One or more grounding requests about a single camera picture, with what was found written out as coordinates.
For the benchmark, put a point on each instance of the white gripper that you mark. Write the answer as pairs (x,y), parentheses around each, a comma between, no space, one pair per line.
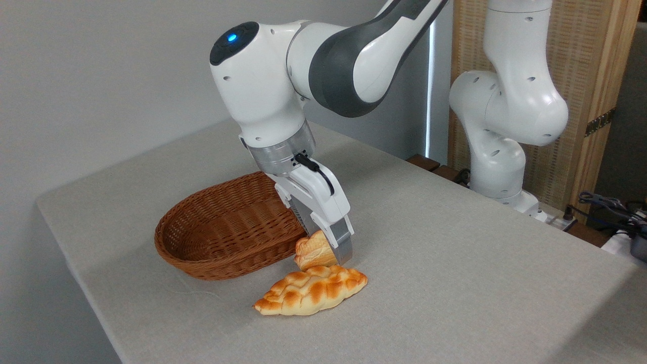
(318,202)

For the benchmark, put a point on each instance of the small round bread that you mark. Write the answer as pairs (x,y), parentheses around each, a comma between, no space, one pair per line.
(313,253)

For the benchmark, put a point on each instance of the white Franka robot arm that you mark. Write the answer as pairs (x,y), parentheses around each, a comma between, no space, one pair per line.
(252,91)

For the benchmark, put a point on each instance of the long braided bread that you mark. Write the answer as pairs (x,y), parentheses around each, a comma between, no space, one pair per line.
(313,293)

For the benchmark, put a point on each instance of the brown wicker basket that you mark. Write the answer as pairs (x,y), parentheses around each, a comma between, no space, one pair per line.
(212,237)

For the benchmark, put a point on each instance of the grey tablecloth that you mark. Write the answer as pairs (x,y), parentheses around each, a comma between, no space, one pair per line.
(455,283)

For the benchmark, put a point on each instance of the white vertical light strip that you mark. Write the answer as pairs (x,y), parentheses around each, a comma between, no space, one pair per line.
(430,101)

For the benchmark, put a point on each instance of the black screen hinge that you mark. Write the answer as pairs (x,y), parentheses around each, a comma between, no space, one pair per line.
(600,122)

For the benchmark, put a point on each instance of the wooden rattan screen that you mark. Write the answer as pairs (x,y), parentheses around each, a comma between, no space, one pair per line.
(584,55)

